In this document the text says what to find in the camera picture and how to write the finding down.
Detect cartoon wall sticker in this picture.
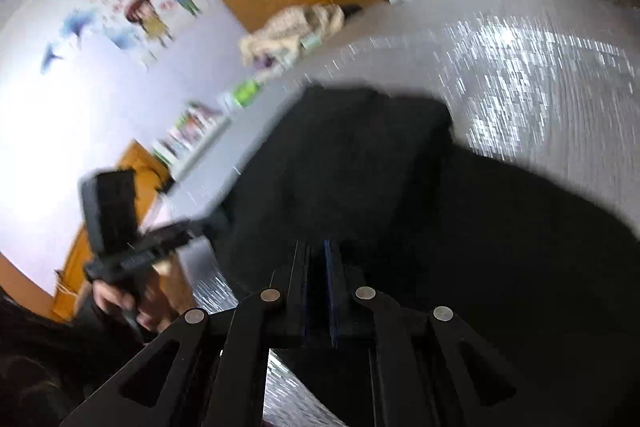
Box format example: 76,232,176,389
42,0,206,72

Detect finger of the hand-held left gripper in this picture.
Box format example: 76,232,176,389
185,207,232,253

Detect silver foil mat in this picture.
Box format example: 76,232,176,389
165,0,640,427

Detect pile of folded blankets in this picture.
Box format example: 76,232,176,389
239,3,346,62

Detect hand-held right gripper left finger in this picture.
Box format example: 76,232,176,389
60,239,313,427

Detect group of cosmetic bottles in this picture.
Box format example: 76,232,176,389
150,102,226,168

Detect person's left hand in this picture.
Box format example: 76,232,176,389
92,276,177,333

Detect black pants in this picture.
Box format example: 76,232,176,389
215,84,640,427

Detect person's left forearm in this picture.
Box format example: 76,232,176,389
0,292,151,427

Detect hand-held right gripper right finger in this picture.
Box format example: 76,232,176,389
322,239,568,427

